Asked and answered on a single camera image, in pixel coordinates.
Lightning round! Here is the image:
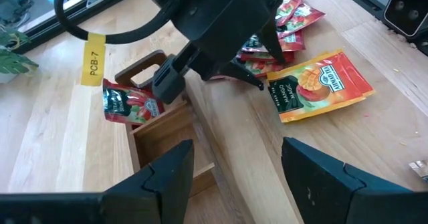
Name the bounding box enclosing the red strawberry tea packet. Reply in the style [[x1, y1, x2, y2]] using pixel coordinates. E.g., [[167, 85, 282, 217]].
[[240, 29, 306, 53], [102, 78, 165, 125], [276, 0, 305, 27], [237, 51, 296, 64], [277, 3, 327, 39], [209, 60, 285, 82]]

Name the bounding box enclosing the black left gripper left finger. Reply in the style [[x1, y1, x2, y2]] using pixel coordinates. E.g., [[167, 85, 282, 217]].
[[0, 139, 195, 224]]

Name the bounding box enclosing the green potted plant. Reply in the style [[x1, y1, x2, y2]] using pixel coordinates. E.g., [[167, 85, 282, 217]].
[[0, 26, 39, 84]]

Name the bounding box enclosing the wooden three-slot tea box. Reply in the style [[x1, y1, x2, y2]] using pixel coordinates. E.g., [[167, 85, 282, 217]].
[[114, 49, 218, 198]]

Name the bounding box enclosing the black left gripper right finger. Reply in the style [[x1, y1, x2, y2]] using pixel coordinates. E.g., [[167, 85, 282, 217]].
[[282, 136, 428, 224]]

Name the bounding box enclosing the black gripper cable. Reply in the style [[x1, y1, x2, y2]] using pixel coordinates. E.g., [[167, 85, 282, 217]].
[[53, 0, 188, 45]]

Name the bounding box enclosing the black stereo camera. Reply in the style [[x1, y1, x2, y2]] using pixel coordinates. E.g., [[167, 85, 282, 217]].
[[383, 0, 428, 56]]

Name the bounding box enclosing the yellow cable label tag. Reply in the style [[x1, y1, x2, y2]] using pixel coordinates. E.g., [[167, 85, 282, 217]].
[[80, 32, 107, 87]]

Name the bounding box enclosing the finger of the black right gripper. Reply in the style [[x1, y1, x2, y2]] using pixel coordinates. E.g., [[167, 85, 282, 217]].
[[219, 58, 265, 92], [259, 16, 287, 65]]

